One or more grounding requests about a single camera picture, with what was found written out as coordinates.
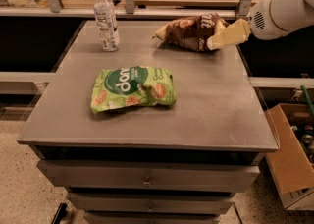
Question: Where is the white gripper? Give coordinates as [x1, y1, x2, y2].
[207, 0, 284, 50]

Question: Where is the brown chip bag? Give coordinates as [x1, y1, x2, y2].
[153, 13, 229, 52]

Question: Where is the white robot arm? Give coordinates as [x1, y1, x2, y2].
[207, 0, 314, 50]

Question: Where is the green chip bag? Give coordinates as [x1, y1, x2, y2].
[90, 66, 177, 114]

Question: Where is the clear plastic water bottle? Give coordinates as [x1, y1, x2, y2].
[94, 0, 120, 51]

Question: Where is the green pole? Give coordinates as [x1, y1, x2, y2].
[300, 85, 314, 118]

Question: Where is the grey drawer cabinet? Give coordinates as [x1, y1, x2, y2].
[16, 20, 280, 224]

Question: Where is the cardboard box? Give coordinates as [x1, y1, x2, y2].
[265, 103, 314, 211]

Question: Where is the top drawer front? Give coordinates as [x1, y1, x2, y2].
[37, 160, 259, 193]

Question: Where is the drawer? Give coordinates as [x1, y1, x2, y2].
[67, 193, 233, 215]
[37, 160, 259, 193]
[84, 212, 219, 224]

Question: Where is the middle drawer front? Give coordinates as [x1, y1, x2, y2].
[67, 193, 233, 215]

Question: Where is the bottom drawer front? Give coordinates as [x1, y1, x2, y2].
[84, 212, 219, 224]

